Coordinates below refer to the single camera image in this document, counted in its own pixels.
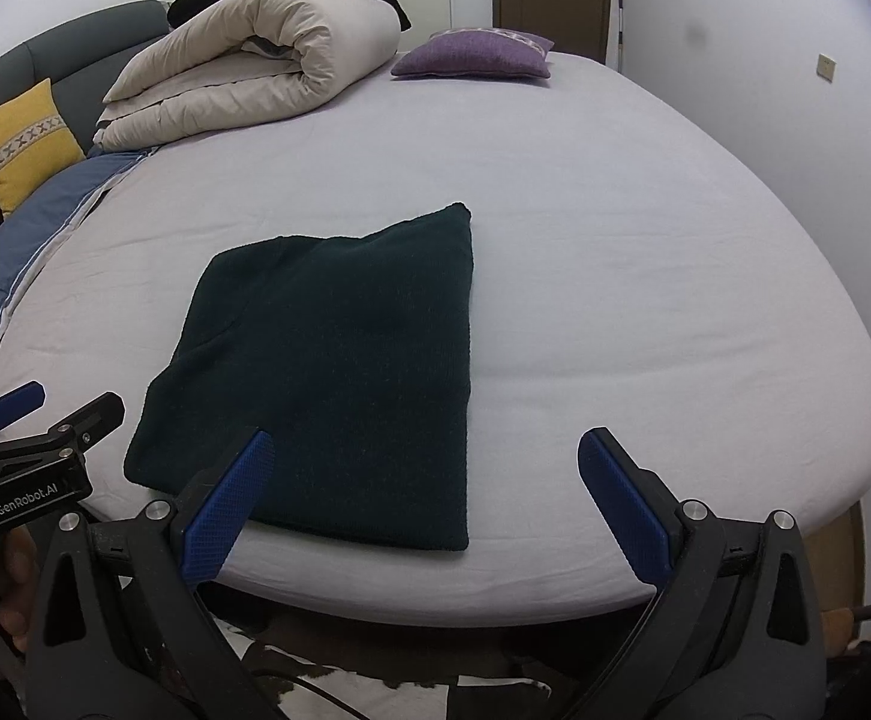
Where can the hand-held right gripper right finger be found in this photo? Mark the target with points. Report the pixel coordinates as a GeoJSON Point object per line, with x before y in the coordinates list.
{"type": "Point", "coordinates": [625, 510]}

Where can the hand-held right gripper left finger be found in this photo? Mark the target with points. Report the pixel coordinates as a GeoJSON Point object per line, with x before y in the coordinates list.
{"type": "Point", "coordinates": [227, 514]}

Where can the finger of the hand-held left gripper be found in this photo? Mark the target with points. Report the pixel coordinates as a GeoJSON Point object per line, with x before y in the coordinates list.
{"type": "Point", "coordinates": [94, 416]}
{"type": "Point", "coordinates": [19, 399]}

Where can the dark green knit sweater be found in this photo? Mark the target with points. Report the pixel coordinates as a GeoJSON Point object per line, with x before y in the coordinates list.
{"type": "Point", "coordinates": [338, 375]}

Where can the blue pillow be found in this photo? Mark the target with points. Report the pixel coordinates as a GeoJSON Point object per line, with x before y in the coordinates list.
{"type": "Point", "coordinates": [38, 240]}

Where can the bed with light grey sheet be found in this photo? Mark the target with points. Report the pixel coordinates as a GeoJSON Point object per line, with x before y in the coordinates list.
{"type": "Point", "coordinates": [630, 277]}

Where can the yellow patterned pillow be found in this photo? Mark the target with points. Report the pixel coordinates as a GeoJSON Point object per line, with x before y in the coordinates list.
{"type": "Point", "coordinates": [27, 146]}

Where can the grey upholstered headboard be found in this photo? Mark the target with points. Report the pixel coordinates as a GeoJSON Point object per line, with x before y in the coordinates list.
{"type": "Point", "coordinates": [53, 60]}

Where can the beige rolled duvet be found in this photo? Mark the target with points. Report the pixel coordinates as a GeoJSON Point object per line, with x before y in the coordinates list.
{"type": "Point", "coordinates": [255, 67]}

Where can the purple pillow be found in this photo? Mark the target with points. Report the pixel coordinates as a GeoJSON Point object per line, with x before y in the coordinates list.
{"type": "Point", "coordinates": [473, 56]}

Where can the beige wall socket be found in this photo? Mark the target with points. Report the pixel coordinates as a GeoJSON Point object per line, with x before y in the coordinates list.
{"type": "Point", "coordinates": [825, 66]}

